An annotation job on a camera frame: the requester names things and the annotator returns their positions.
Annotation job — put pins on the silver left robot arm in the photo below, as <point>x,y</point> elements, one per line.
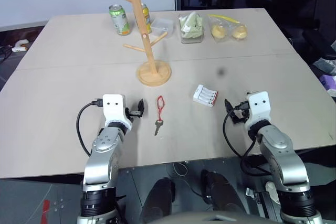
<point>101,161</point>

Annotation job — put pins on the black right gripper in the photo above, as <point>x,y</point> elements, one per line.
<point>241,115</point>

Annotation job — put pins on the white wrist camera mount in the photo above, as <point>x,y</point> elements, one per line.
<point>260,106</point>
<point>113,108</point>

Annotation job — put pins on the white device on floor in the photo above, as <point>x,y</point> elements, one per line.
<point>19,47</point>

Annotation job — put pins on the red floor tape strip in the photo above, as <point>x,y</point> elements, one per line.
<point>45,211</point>

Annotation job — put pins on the yellow drink can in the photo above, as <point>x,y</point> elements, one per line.
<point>146,15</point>

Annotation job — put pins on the clear box with green cloth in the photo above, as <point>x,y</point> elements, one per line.
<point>191,28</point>

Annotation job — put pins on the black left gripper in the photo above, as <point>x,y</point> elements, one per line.
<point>134,114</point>

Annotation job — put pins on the wooden peg tree stand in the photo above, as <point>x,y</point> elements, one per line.
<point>147,51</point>

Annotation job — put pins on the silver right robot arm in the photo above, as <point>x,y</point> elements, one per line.
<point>278,150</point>

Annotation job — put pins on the round yellow fruit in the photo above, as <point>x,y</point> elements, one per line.
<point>218,31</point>
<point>240,32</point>

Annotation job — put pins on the silver key with red loop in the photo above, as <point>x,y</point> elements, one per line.
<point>158,124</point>

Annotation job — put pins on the long yellow fruit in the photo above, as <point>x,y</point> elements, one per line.
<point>223,17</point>

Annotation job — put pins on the grey rounded robot torso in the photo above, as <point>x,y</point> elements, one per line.
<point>210,218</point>

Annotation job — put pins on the dark rounded shape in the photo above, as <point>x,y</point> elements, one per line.
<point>221,192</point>

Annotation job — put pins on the green drink can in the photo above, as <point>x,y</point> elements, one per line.
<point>119,20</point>

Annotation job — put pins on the crumpled clear plastic bag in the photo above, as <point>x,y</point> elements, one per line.
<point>325,65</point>

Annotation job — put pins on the white battery pack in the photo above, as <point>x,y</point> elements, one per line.
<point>204,95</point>

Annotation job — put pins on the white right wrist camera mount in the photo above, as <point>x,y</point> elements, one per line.
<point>260,106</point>

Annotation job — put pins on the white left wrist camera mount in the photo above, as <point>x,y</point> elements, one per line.
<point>113,108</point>

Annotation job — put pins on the purple package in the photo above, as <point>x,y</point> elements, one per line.
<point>329,82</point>

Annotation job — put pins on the small clear plastic box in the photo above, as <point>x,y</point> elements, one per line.
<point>164,26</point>

